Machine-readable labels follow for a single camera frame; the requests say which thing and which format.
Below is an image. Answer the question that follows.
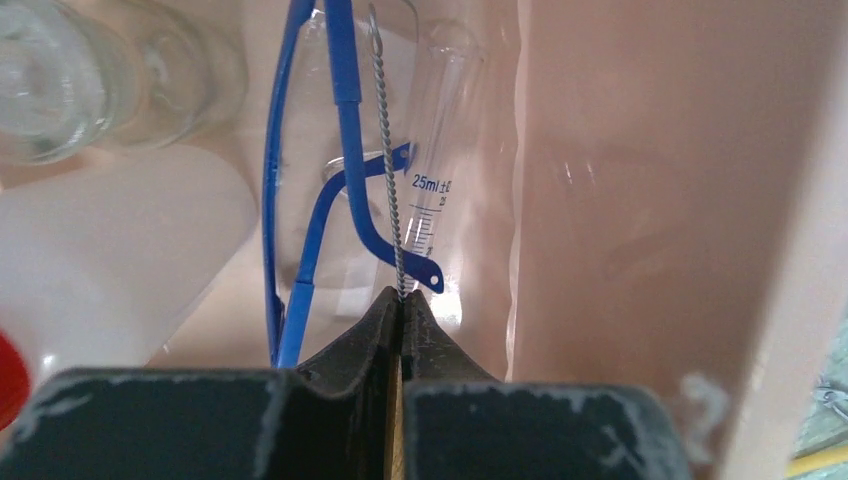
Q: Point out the test tube brush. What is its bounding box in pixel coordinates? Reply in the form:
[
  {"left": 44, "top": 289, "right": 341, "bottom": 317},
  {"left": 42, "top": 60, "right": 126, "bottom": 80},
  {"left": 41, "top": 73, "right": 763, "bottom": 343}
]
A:
[{"left": 366, "top": 3, "right": 409, "bottom": 480}]

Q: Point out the red cap wash bottle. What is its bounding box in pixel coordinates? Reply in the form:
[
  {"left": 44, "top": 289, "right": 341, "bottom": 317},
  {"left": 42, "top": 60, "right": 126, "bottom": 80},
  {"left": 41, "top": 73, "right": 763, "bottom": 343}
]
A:
[{"left": 1, "top": 145, "right": 257, "bottom": 426}]

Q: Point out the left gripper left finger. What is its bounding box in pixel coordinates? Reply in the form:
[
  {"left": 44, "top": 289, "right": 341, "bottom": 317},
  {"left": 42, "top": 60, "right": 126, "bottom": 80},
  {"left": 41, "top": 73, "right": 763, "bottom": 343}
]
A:
[{"left": 1, "top": 288, "right": 402, "bottom": 479}]

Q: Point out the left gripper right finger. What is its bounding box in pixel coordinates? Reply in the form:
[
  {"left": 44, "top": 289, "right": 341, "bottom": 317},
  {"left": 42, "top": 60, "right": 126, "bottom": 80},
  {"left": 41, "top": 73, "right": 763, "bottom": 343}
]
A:
[{"left": 401, "top": 292, "right": 693, "bottom": 479}]

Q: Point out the pink plastic bin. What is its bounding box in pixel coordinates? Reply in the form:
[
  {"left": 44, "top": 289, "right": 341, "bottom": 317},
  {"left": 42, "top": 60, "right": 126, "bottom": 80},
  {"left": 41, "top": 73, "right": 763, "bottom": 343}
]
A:
[{"left": 0, "top": 0, "right": 848, "bottom": 480}]

